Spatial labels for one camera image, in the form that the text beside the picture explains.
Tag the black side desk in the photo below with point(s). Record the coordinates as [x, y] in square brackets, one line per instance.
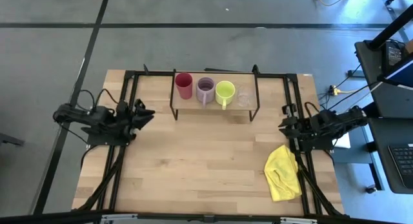
[390, 104]

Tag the black keyboard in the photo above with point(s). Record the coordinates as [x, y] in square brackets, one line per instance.
[403, 166]

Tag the black caster wheel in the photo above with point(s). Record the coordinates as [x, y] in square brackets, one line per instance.
[371, 189]

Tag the yellow cloth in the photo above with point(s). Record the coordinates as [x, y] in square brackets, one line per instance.
[282, 175]

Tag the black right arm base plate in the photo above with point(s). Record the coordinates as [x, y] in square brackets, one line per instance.
[317, 147]

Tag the dark laptop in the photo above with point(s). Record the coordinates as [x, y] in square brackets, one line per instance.
[398, 77]

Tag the black power adapter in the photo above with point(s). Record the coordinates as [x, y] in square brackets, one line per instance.
[393, 54]

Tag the lime green mug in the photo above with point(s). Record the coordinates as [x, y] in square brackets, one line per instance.
[225, 93]

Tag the clear drinking glass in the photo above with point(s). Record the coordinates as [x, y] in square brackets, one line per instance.
[244, 96]

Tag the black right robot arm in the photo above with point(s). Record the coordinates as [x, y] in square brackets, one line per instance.
[338, 122]

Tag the white paper sheet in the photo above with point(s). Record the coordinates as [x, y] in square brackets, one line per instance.
[343, 142]

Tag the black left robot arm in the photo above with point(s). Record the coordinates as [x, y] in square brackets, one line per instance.
[84, 116]

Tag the black diagonal rig bar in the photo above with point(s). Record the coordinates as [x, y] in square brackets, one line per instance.
[392, 28]

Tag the black rig bar with silver brackets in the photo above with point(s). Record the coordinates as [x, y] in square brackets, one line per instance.
[48, 217]

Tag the grey chair foot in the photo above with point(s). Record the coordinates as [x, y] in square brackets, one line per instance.
[9, 140]

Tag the black metal table frame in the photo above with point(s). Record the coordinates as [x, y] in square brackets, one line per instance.
[151, 73]

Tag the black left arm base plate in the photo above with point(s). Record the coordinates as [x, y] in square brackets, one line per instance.
[103, 140]

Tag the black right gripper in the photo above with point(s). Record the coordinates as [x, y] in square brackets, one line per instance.
[303, 127]

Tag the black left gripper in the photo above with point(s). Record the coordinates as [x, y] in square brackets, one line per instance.
[126, 120]

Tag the red plastic cup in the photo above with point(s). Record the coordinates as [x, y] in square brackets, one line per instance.
[184, 86]

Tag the purple ribbed mug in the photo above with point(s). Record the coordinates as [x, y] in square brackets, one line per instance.
[205, 90]

